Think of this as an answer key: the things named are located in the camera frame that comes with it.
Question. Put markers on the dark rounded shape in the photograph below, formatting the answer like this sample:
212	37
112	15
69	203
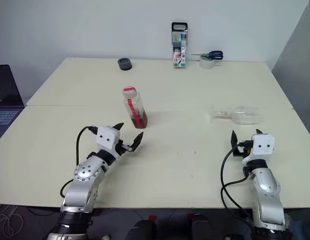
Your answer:
143	228
201	227

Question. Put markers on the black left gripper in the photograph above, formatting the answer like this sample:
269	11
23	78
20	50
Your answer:
119	148

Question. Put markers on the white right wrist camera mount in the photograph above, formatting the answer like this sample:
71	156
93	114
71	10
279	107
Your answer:
262	146

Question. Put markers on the clear jar with red contents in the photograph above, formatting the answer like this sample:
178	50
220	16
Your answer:
137	112

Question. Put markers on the grey partition panel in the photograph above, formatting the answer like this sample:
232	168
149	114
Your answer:
297	62

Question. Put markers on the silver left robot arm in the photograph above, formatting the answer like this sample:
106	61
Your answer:
82	185

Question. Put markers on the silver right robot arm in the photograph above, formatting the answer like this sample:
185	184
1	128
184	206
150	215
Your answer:
267	185

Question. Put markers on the black round holder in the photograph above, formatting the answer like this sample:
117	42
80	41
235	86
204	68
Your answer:
125	64

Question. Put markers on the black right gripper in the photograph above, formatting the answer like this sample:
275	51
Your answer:
238	152

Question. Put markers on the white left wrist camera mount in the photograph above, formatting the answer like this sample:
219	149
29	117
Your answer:
107	138

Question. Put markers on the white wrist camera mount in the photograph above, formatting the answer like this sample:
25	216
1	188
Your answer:
107	138
262	146

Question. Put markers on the clear plastic wine glass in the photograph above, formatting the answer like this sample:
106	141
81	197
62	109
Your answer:
245	115

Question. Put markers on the marker pen pack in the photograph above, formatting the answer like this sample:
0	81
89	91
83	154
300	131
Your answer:
179	53

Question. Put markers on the dark laptop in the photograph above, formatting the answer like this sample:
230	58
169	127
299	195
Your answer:
5	92

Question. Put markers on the white tape roll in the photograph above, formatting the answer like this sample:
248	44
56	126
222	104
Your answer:
206	63

